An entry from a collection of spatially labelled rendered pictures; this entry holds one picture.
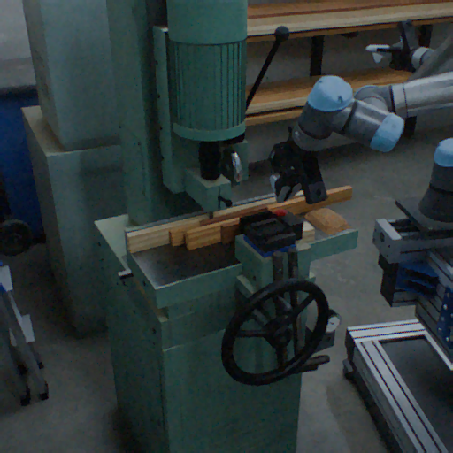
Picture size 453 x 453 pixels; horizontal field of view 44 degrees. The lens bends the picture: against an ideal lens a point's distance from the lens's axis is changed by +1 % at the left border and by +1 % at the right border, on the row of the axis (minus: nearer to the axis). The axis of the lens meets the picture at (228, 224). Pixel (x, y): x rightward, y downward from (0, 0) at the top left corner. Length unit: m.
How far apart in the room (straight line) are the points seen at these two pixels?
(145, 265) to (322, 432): 1.09
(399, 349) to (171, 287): 1.18
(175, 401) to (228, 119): 0.75
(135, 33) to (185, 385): 0.90
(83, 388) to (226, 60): 1.55
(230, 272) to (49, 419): 1.16
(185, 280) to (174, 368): 0.26
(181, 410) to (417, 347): 1.05
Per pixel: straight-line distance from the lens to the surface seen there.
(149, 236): 1.44
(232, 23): 1.25
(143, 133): 1.52
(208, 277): 1.36
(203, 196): 1.41
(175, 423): 1.62
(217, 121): 1.29
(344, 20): 3.71
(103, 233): 1.76
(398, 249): 1.84
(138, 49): 1.46
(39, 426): 2.31
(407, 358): 2.24
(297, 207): 1.62
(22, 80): 2.98
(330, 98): 1.09
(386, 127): 1.13
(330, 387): 2.37
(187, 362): 1.49
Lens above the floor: 1.66
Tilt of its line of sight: 29 degrees down
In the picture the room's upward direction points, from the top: straight up
